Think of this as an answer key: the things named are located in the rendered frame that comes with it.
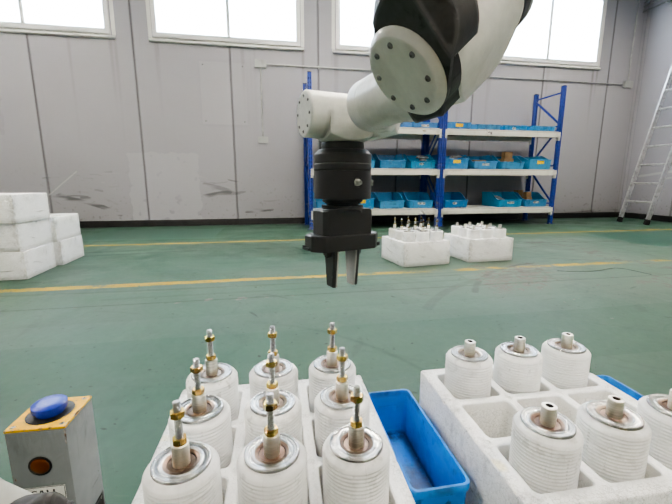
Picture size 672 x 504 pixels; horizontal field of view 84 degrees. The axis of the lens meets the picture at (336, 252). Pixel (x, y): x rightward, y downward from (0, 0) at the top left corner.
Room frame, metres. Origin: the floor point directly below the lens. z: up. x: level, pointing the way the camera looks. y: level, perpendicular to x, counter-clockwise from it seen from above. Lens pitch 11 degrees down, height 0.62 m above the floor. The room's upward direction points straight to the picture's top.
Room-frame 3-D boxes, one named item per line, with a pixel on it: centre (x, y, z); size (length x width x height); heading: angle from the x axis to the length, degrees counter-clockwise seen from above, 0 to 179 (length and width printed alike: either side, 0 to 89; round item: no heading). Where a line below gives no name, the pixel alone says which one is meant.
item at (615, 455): (0.53, -0.44, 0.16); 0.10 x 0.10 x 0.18
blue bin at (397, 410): (0.67, -0.15, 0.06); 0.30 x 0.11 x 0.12; 10
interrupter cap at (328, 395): (0.58, -0.01, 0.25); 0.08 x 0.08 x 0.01
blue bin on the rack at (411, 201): (5.42, -1.14, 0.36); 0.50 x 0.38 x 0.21; 12
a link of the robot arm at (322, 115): (0.59, 0.00, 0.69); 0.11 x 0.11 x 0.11; 25
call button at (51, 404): (0.45, 0.38, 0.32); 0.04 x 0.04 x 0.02
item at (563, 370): (0.78, -0.52, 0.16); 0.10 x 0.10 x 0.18
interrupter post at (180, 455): (0.43, 0.20, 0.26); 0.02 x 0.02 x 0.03
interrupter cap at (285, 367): (0.68, 0.12, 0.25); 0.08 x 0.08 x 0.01
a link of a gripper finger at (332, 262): (0.57, 0.01, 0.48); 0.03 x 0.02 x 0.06; 29
